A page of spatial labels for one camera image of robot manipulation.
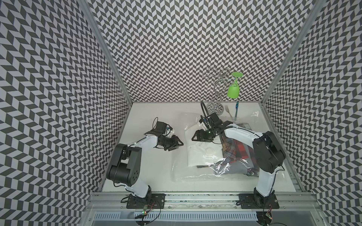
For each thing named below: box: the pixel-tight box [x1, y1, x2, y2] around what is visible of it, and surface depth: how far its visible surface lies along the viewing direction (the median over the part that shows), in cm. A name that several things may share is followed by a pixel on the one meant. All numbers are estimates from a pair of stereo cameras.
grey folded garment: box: [210, 158, 260, 177], surface depth 81 cm
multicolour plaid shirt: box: [219, 135, 255, 163], surface depth 85 cm
